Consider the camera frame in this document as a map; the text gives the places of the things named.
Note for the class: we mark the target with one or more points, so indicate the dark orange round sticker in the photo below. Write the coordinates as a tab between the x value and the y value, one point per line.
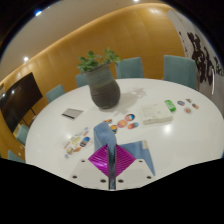
114	128

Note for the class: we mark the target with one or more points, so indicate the white flat box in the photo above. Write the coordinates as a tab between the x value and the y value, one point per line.
156	114

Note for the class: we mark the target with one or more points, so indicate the group of ceiling lights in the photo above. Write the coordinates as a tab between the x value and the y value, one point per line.
38	12

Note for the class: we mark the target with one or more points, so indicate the white calligraphy folding screen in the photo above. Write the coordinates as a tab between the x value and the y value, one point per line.
200	50

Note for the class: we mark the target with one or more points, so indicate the red orange round sticker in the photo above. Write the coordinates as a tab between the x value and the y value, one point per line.
122	123

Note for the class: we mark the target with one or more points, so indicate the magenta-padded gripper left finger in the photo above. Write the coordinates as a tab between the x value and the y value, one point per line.
96	166

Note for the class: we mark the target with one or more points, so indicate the grey flat card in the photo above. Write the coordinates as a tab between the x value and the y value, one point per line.
72	113

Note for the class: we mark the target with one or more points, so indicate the black wall screen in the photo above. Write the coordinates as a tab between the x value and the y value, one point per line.
18	100

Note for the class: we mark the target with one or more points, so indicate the small round sticker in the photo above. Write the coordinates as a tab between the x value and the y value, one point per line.
181	103
187	110
188	100
195	106

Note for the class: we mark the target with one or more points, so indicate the small green object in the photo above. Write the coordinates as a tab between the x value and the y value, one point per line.
170	105

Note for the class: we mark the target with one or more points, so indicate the blue towel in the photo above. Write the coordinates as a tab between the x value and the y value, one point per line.
103	135

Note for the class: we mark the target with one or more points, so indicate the colourful sticker sheet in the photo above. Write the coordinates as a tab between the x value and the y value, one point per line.
77	142

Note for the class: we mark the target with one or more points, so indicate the blue orange round sticker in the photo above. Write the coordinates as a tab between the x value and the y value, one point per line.
129	117

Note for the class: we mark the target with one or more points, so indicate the red blue oval sticker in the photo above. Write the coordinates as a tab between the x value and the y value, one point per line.
133	125

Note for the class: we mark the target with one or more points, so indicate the potted plant in grey pot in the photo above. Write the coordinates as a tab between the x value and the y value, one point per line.
103	88

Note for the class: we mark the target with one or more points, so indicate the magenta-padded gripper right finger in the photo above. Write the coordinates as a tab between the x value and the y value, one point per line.
126	165

